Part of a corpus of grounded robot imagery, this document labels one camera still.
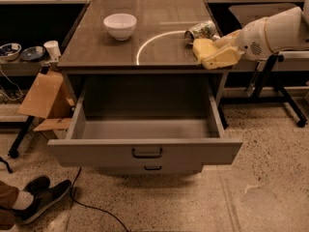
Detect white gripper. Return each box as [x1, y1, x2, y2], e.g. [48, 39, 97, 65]
[202, 17, 272, 70]

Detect yellow sponge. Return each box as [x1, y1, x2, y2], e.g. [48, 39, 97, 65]
[192, 39, 218, 64]

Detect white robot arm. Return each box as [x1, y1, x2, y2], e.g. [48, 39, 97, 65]
[194, 0, 308, 70]

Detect grey drawer cabinet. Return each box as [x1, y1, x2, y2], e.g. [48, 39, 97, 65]
[57, 0, 236, 176]

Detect open grey top drawer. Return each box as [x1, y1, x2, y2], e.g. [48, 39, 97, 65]
[48, 76, 242, 167]

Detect lower grey drawer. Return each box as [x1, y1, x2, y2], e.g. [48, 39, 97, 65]
[97, 165, 203, 175]

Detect crushed printed drink can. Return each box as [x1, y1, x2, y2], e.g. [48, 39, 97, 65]
[184, 20, 215, 44]

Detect white ceramic bowl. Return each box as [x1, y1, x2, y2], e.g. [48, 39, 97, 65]
[103, 14, 137, 41]

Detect white paper cup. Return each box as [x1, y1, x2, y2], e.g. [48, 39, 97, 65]
[43, 41, 61, 61]

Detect brown cardboard box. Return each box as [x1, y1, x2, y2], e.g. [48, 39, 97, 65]
[17, 71, 74, 131]

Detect dark blue plate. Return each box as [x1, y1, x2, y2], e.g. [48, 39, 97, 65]
[20, 46, 45, 62]

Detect blue patterned bowl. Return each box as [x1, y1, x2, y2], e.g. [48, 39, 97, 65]
[0, 43, 21, 62]

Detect left side shelf table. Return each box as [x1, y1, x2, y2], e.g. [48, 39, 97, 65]
[0, 63, 55, 159]

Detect black sneaker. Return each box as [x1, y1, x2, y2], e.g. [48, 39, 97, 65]
[23, 175, 50, 194]
[16, 180, 71, 224]

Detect person's leg brown trousers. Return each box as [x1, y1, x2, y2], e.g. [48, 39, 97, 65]
[0, 181, 34, 230]

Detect black floor cable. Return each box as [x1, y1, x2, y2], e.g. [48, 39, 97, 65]
[69, 166, 130, 232]

